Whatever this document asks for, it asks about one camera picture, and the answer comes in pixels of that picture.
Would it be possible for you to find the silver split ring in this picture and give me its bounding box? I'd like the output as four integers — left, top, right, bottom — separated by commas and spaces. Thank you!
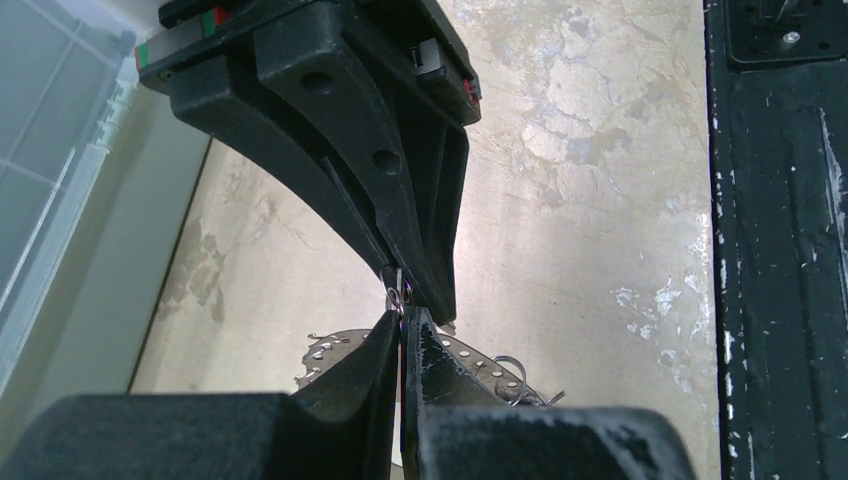
474, 354, 567, 408
382, 266, 415, 317

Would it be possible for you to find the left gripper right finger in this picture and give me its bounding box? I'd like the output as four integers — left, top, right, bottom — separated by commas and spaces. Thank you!
400, 307, 695, 479

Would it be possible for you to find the clear plastic storage box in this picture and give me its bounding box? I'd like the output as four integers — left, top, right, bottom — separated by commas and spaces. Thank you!
1, 1, 209, 454

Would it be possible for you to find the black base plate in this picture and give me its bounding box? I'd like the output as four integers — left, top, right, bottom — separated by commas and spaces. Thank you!
704, 1, 847, 479

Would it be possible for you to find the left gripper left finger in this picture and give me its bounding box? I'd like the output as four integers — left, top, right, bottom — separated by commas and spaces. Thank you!
1, 311, 400, 479

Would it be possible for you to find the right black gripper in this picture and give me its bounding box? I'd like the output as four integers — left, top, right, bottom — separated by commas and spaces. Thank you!
134, 1, 482, 323

